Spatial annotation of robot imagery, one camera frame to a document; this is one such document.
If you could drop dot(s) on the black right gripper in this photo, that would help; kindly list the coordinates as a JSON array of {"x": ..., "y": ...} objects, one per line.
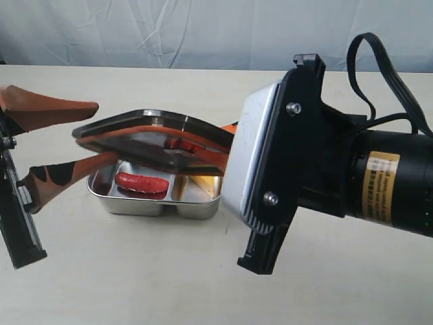
[{"x": 303, "y": 162}]

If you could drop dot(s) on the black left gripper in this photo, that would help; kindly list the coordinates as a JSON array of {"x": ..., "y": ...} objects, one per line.
[{"x": 23, "y": 111}]

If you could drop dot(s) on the dark transparent box lid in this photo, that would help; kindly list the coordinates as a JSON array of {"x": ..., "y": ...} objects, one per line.
[{"x": 162, "y": 140}]

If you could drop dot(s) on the yellow toy cheese wedge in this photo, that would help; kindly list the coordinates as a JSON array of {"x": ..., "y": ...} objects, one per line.
[{"x": 209, "y": 184}]

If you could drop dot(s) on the red toy sausage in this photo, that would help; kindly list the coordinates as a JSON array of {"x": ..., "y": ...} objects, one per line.
[{"x": 141, "y": 183}]

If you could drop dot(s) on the blue backdrop cloth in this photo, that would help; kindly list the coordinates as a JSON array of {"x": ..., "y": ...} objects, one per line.
[{"x": 245, "y": 35}]

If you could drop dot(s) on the stainless steel lunch box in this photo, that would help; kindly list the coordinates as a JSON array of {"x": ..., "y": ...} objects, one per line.
[{"x": 183, "y": 196}]

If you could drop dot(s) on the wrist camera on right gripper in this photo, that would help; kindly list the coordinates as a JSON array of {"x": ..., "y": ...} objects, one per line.
[{"x": 256, "y": 188}]

